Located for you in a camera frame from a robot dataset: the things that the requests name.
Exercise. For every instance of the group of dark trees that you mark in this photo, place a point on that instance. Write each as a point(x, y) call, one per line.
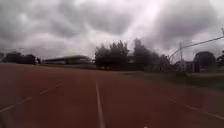
point(126, 56)

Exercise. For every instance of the low long building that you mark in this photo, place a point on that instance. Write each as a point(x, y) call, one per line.
point(68, 60)

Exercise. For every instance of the white painted lane lines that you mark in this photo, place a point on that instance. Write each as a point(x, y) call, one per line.
point(99, 110)

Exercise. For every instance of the red running track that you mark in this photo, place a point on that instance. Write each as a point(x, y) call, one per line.
point(66, 106)

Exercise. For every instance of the grass strip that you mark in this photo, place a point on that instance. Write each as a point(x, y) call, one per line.
point(186, 79)

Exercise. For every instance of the dark round tree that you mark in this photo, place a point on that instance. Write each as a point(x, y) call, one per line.
point(204, 60)

